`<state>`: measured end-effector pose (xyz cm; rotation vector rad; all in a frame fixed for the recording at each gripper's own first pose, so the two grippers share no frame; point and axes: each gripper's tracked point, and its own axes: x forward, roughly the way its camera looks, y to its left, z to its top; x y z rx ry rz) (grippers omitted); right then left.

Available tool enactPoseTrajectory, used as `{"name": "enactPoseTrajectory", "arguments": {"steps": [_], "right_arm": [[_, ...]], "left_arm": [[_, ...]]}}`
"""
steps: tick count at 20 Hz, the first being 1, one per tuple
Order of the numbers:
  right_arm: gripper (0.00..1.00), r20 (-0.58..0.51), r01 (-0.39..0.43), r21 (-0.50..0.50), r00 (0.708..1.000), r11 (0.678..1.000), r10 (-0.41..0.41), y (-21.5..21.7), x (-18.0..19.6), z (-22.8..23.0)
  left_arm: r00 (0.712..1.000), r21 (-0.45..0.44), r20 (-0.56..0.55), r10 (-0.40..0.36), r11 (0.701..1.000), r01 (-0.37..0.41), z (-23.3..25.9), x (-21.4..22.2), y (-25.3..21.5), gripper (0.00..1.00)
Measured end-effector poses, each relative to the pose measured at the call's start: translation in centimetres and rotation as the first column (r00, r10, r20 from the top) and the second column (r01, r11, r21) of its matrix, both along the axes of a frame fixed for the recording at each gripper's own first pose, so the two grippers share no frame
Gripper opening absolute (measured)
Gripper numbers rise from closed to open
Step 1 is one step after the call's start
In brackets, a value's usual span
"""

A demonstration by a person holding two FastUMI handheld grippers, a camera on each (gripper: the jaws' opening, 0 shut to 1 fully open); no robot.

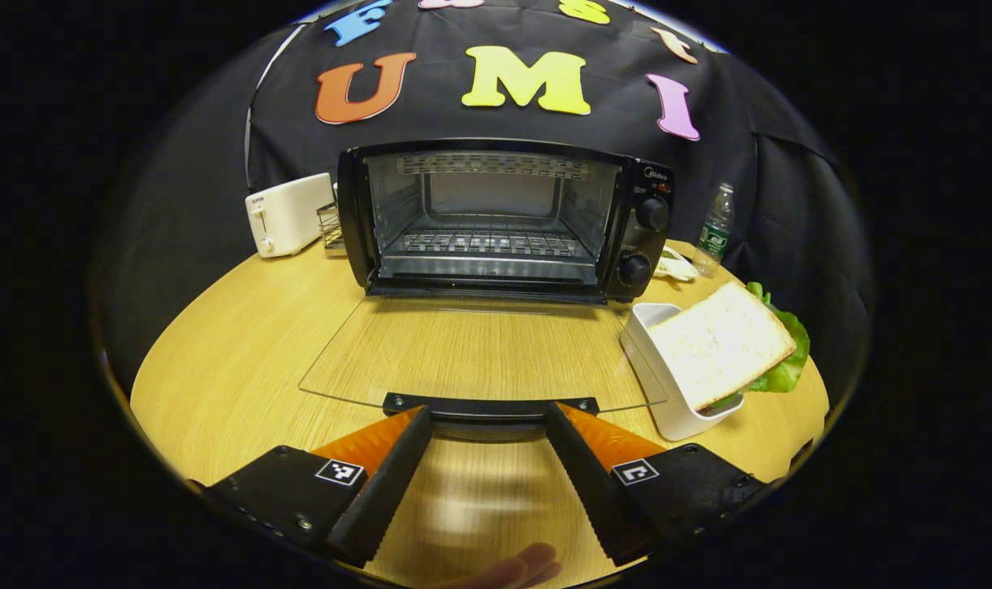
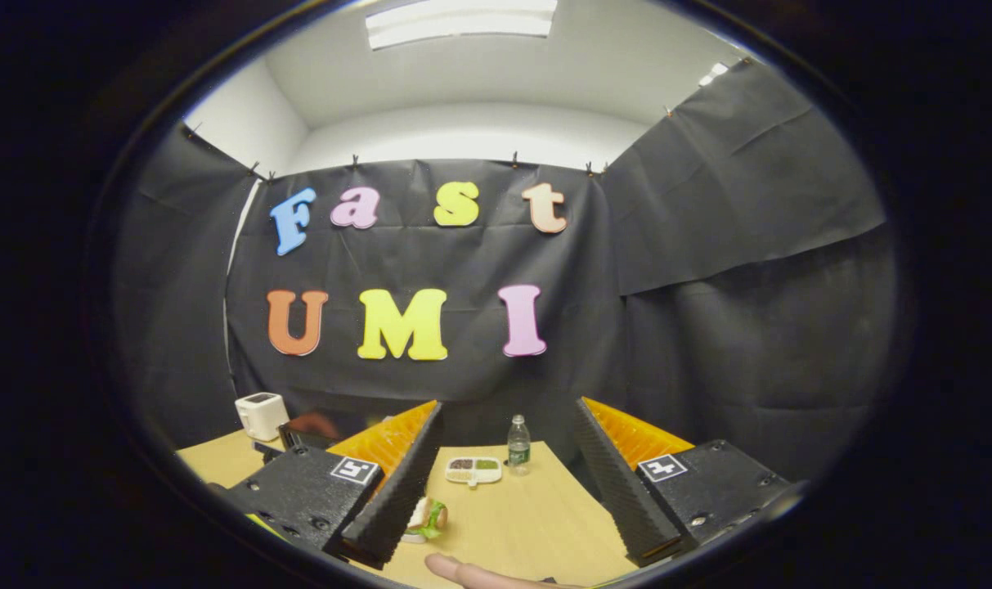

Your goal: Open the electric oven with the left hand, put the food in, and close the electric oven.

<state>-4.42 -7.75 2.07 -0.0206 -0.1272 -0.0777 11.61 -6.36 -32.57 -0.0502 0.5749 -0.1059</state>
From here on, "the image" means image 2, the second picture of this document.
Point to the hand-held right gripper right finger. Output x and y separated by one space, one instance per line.
618 483

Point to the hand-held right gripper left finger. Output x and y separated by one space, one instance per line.
401 491

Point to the sandwich with lettuce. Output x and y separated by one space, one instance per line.
432 517

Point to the small white dish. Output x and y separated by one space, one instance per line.
414 537

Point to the black electric oven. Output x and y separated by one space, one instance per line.
307 431

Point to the white divided grain plate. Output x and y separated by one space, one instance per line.
473 469

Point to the clear plastic water bottle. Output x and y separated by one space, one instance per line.
518 448

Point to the black backdrop cloth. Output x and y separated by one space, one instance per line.
463 384

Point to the white toaster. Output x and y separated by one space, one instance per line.
262 415

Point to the small ceiling light panel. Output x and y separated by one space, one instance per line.
712 74

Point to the large ceiling light panel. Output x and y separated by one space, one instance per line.
461 20

